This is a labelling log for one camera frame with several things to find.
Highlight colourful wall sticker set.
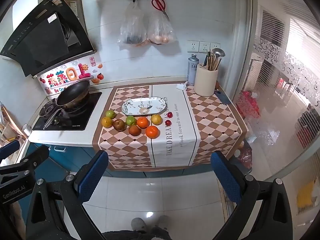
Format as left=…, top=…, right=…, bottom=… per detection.
left=37, top=56, right=104, bottom=95

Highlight black range hood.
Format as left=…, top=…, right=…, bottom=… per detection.
left=0, top=0, right=97, bottom=79

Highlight metal ladle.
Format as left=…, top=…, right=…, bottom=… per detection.
left=212, top=48, right=226, bottom=70

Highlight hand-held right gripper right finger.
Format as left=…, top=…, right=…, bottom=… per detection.
left=210, top=151, right=293, bottom=240

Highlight black gas stove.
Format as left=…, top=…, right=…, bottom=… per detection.
left=32, top=92, right=102, bottom=131

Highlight red-handled scissors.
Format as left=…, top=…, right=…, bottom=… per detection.
left=151, top=0, right=170, bottom=20

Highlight brown checkered table mat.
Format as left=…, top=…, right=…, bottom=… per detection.
left=92, top=82, right=248, bottom=172

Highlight red patterned bag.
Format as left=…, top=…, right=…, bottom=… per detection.
left=236, top=91, right=260, bottom=119

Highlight wooden rack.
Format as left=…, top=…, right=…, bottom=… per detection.
left=0, top=102, right=28, bottom=145

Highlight black frying pan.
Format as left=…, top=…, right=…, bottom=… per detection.
left=43, top=80, right=90, bottom=130

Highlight leaf-patterned oblong plate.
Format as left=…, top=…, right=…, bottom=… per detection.
left=121, top=97, right=168, bottom=116

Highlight bright orange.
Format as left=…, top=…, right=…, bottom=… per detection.
left=136, top=117, right=150, bottom=129
left=145, top=125, right=159, bottom=139

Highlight red plastic bag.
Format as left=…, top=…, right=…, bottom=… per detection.
left=236, top=142, right=253, bottom=169

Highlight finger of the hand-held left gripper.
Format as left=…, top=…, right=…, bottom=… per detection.
left=0, top=140, right=20, bottom=158
left=0, top=144, right=50, bottom=180

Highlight dark reddish orange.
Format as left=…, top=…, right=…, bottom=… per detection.
left=128, top=124, right=141, bottom=137

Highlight dark red-brown apple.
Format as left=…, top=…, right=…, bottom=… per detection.
left=112, top=119, right=127, bottom=132

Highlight person's dark trouser legs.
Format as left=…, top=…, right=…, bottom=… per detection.
left=102, top=227, right=173, bottom=240

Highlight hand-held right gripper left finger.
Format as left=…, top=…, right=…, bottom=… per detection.
left=25, top=150, right=109, bottom=240

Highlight plastic bag with dark contents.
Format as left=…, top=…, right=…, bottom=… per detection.
left=117, top=0, right=148, bottom=47

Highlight frosted glass sliding door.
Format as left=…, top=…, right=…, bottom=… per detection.
left=247, top=0, right=320, bottom=230

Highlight grey slipper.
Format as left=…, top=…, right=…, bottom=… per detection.
left=131, top=217, right=148, bottom=232
left=156, top=215, right=171, bottom=229

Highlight cream utensil holder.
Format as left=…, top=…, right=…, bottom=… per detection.
left=194, top=64, right=219, bottom=97

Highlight bundle of wooden chopsticks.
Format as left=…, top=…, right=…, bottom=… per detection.
left=207, top=51, right=221, bottom=71

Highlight plastic bag with onions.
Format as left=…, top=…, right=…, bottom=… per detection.
left=147, top=11, right=177, bottom=45

